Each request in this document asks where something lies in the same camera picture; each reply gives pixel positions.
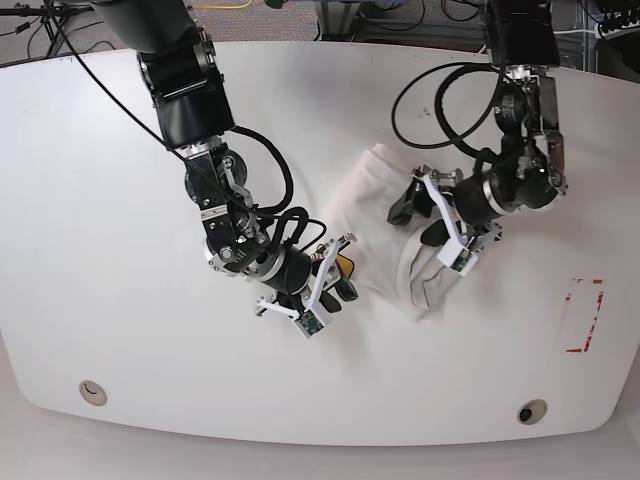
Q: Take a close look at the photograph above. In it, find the red tape rectangle marking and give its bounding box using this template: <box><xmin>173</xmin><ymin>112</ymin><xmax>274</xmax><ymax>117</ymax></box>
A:
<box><xmin>559</xmin><ymin>278</ymin><xmax>605</xmax><ymax>353</ymax></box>

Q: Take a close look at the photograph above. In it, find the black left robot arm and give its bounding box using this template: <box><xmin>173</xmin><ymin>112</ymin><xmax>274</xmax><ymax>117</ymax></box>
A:
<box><xmin>387</xmin><ymin>1</ymin><xmax>568</xmax><ymax>260</ymax></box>

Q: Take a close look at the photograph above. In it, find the yellow cable on floor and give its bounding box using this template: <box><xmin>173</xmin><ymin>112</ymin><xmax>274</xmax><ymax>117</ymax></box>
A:
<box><xmin>192</xmin><ymin>0</ymin><xmax>254</xmax><ymax>14</ymax></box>

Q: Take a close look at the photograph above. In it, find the right table cable grommet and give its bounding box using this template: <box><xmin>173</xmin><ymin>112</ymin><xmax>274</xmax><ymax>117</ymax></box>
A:
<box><xmin>517</xmin><ymin>399</ymin><xmax>548</xmax><ymax>426</ymax></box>

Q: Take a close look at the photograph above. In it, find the white power strip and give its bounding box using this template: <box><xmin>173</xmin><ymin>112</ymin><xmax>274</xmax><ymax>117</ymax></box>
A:
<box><xmin>595</xmin><ymin>15</ymin><xmax>639</xmax><ymax>40</ymax></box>

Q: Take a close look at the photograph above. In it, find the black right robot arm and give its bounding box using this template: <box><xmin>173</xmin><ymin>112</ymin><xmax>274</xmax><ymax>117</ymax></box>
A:
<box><xmin>91</xmin><ymin>1</ymin><xmax>358</xmax><ymax>336</ymax></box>

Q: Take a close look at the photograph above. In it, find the left table cable grommet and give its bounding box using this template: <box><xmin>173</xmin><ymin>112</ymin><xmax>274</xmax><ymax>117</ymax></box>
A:
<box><xmin>79</xmin><ymin>380</ymin><xmax>108</xmax><ymax>407</ymax></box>

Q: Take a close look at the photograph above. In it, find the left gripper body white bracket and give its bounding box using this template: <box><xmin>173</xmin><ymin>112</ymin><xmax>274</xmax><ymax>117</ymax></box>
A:
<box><xmin>410</xmin><ymin>164</ymin><xmax>506</xmax><ymax>261</ymax></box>

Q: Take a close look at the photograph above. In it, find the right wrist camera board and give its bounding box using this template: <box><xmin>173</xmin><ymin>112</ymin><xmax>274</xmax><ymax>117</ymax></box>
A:
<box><xmin>293</xmin><ymin>308</ymin><xmax>332</xmax><ymax>338</ymax></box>

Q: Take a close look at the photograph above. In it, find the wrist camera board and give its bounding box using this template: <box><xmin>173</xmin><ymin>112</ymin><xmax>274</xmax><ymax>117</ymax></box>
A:
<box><xmin>293</xmin><ymin>308</ymin><xmax>332</xmax><ymax>338</ymax></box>
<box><xmin>437</xmin><ymin>243</ymin><xmax>478</xmax><ymax>277</ymax></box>

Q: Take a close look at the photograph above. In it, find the table cable grommet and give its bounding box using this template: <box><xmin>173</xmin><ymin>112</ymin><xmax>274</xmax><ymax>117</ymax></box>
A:
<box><xmin>79</xmin><ymin>380</ymin><xmax>108</xmax><ymax>407</ymax></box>
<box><xmin>517</xmin><ymin>399</ymin><xmax>548</xmax><ymax>426</ymax></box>

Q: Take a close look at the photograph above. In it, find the black tripod stand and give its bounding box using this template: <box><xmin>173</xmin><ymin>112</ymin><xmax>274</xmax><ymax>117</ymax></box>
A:
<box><xmin>1</xmin><ymin>1</ymin><xmax>104</xmax><ymax>63</ymax></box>

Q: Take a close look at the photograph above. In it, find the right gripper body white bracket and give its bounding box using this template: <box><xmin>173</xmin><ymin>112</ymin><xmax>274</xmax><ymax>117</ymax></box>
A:
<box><xmin>255</xmin><ymin>233</ymin><xmax>356</xmax><ymax>320</ymax></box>

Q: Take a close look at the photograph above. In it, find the white graphic T-shirt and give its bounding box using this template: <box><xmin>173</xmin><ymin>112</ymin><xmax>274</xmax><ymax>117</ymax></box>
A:
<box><xmin>321</xmin><ymin>144</ymin><xmax>462</xmax><ymax>320</ymax></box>

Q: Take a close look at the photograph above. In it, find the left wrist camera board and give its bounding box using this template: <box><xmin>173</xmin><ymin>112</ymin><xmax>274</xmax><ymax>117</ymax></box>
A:
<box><xmin>437</xmin><ymin>243</ymin><xmax>478</xmax><ymax>277</ymax></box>

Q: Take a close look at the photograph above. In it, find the aluminium frame rack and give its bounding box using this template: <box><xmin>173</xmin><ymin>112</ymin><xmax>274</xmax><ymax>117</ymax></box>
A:
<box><xmin>312</xmin><ymin>1</ymin><xmax>599</xmax><ymax>59</ymax></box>

